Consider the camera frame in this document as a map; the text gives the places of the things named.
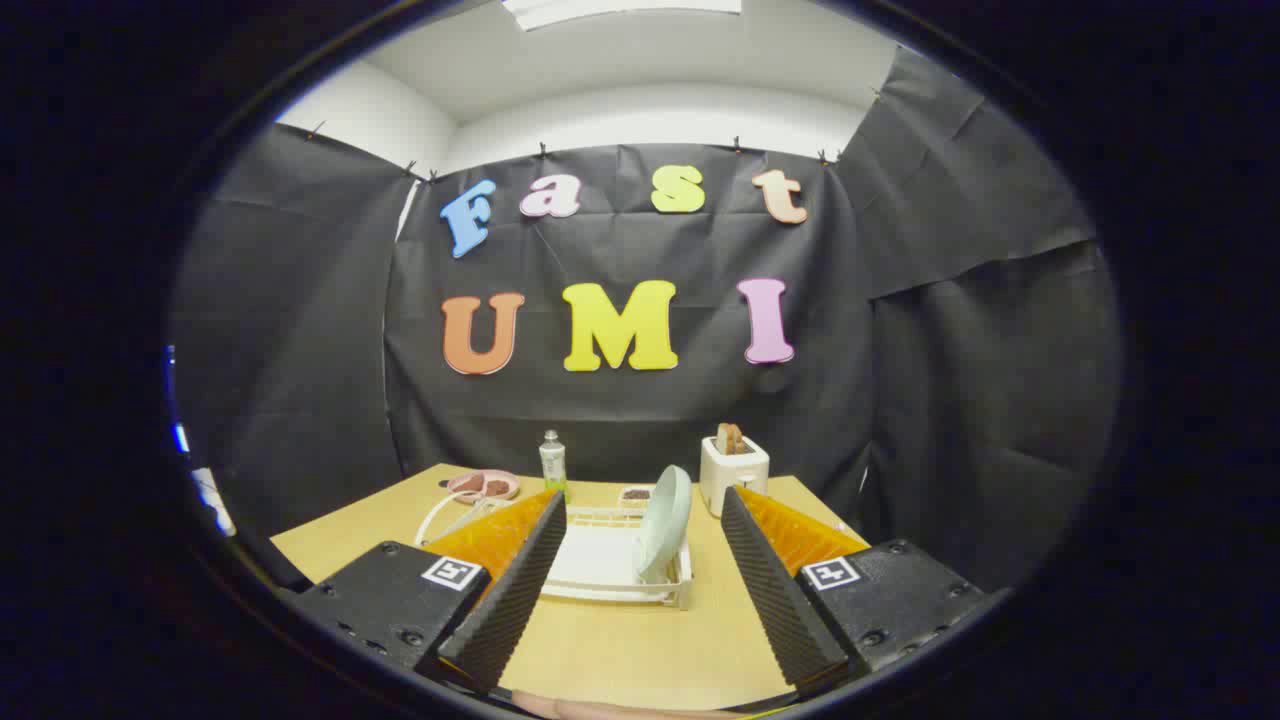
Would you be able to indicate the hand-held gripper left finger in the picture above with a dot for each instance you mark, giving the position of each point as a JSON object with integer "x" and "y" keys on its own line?
{"x": 515, "y": 605}

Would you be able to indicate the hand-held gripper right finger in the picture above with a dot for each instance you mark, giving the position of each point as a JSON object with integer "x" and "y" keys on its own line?
{"x": 775, "y": 600}

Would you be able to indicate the pale green plate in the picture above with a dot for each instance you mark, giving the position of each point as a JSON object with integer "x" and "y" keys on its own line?
{"x": 665, "y": 520}

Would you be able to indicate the pink plate with food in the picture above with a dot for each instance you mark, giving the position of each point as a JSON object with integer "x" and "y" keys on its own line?
{"x": 460, "y": 494}

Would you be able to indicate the white toaster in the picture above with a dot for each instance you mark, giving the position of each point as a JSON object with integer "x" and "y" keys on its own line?
{"x": 730, "y": 482}

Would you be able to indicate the green drink bottle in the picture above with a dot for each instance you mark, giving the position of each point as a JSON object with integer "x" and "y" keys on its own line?
{"x": 552, "y": 465}

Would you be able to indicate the white divided snack tray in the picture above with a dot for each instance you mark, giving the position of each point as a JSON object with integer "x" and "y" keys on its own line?
{"x": 635, "y": 494}

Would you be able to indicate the brown bread slice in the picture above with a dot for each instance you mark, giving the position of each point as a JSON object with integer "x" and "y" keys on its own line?
{"x": 729, "y": 438}

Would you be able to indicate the white power strip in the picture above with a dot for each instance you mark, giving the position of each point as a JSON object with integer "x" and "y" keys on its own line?
{"x": 213, "y": 500}

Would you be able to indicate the black backdrop cloth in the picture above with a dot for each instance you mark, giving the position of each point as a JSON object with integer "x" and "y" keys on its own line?
{"x": 300, "y": 350}

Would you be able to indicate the blue lit screen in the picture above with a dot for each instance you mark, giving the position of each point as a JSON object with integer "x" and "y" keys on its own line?
{"x": 181, "y": 440}

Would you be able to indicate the ceiling light panel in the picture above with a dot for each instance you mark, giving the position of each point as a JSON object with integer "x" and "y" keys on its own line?
{"x": 620, "y": 10}

